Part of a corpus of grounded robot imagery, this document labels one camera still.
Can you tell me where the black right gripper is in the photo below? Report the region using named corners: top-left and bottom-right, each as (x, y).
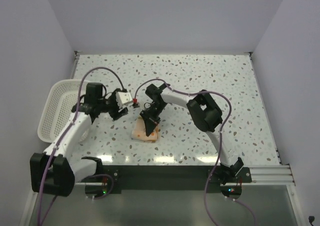
top-left (140, 103), bottom-right (168, 137)

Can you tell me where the orange patterned towel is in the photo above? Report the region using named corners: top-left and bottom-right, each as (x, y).
top-left (130, 117), bottom-right (161, 143)

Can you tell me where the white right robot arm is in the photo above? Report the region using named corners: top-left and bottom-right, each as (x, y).
top-left (140, 83), bottom-right (244, 182)

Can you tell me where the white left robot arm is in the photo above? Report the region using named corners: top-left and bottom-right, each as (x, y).
top-left (29, 83), bottom-right (133, 196)

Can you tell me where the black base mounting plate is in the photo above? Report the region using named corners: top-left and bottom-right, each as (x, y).
top-left (74, 164), bottom-right (253, 195)

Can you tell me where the white perforated plastic basket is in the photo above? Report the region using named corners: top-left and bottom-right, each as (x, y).
top-left (37, 79), bottom-right (81, 143)

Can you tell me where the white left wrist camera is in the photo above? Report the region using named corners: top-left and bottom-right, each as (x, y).
top-left (115, 91), bottom-right (133, 108)

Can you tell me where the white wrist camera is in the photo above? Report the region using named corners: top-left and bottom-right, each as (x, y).
top-left (115, 91), bottom-right (133, 108)
top-left (132, 98), bottom-right (140, 108)

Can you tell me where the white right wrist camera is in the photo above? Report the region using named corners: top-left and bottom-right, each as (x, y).
top-left (132, 98), bottom-right (140, 108)

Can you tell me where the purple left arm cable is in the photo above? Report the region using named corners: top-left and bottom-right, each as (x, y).
top-left (36, 67), bottom-right (128, 226)

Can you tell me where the aluminium frame rail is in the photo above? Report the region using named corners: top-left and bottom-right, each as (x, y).
top-left (31, 160), bottom-right (297, 186)

